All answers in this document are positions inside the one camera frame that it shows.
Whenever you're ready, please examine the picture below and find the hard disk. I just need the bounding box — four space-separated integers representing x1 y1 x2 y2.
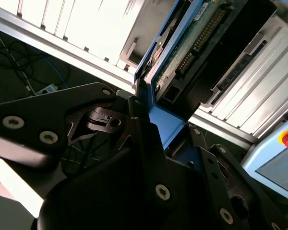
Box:
133 0 278 166

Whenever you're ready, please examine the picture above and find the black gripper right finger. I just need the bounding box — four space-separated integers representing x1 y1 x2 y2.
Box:
188 128 288 230

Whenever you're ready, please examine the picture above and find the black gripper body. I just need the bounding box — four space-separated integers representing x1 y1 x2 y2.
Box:
37 147 255 230

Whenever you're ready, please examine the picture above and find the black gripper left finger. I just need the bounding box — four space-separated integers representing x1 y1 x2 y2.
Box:
0 82 180 209

